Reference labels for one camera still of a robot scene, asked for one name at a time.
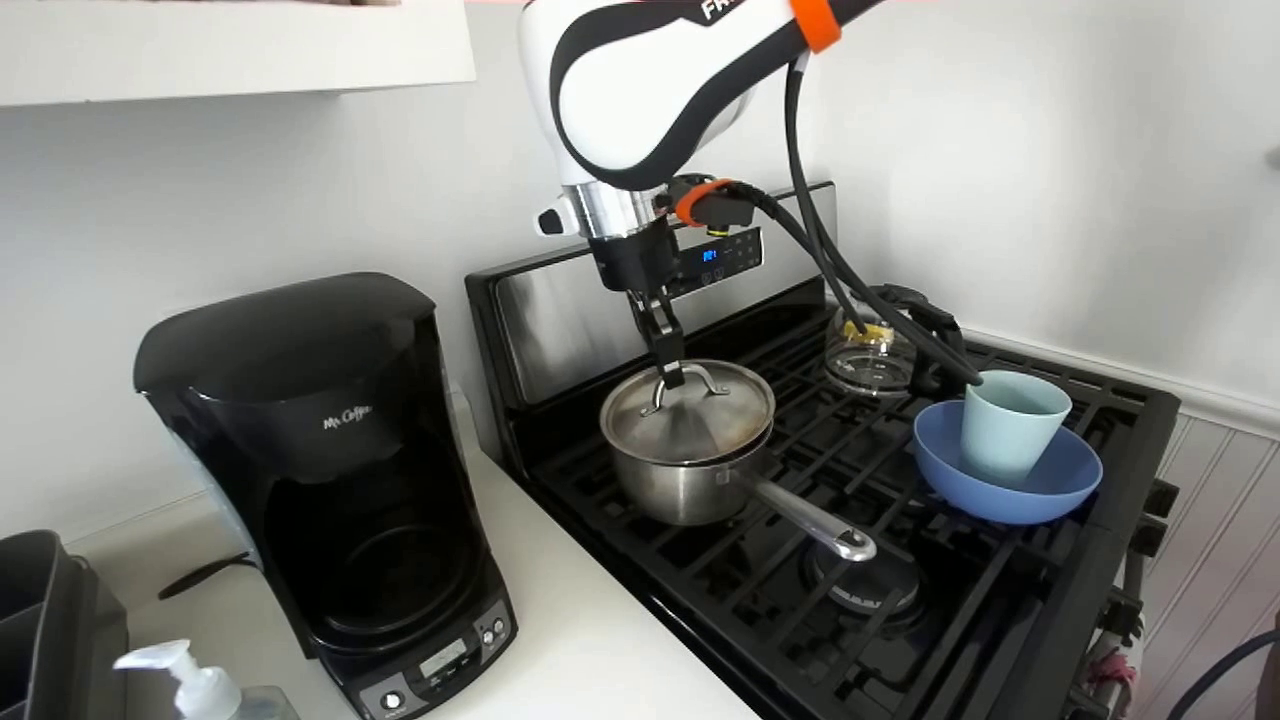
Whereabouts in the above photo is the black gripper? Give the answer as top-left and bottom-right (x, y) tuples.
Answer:
(590, 220), (687, 409)

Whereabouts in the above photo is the silver pot lid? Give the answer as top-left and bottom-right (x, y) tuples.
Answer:
(598, 359), (774, 463)

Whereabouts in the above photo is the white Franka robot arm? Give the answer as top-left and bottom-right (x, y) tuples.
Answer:
(521, 0), (881, 388)

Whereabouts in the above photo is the glass coffee carafe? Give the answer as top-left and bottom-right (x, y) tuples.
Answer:
(825, 283), (963, 402)

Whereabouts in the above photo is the stainless black gas stove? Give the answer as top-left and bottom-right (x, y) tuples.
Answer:
(469, 188), (1174, 720)

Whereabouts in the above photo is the black coffee maker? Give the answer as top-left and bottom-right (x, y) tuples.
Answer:
(130, 274), (517, 720)

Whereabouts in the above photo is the blue bowl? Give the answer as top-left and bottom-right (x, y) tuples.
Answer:
(910, 402), (1102, 526)

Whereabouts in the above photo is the light teal cup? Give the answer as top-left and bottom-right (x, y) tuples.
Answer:
(961, 367), (1072, 483)

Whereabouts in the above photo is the white soap dispenser bottle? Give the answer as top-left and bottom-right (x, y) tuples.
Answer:
(110, 639), (300, 720)

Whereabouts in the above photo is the silver pot with handle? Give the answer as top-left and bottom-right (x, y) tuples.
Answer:
(609, 432), (875, 566)

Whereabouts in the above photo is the white wall shelf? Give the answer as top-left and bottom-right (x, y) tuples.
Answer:
(0, 0), (476, 109)

